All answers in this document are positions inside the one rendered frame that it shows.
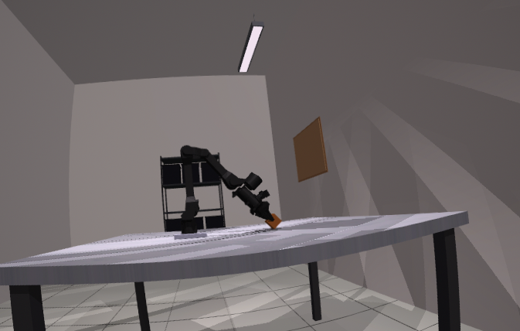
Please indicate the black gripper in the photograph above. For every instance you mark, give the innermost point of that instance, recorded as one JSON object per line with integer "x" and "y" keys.
{"x": 260, "y": 209}

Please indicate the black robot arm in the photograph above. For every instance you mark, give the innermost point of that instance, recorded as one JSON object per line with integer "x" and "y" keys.
{"x": 188, "y": 224}

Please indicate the orange block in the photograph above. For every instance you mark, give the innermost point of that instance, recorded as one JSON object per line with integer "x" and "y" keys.
{"x": 274, "y": 223}

